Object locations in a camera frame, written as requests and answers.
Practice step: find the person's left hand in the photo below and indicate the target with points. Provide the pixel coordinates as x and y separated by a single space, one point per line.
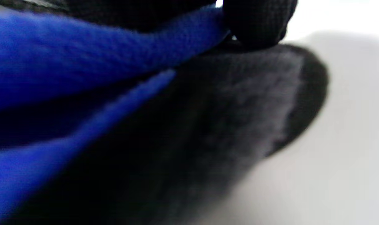
258 22

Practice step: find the blue grey hand towel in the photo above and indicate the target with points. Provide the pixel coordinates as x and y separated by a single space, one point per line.
83 56

